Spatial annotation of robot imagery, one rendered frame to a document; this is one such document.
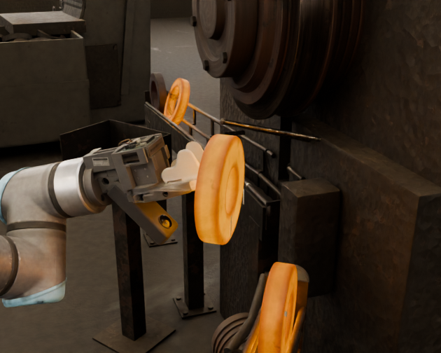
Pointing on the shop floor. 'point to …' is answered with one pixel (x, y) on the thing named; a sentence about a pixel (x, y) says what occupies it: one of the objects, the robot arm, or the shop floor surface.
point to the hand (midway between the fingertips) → (220, 176)
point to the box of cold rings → (33, 87)
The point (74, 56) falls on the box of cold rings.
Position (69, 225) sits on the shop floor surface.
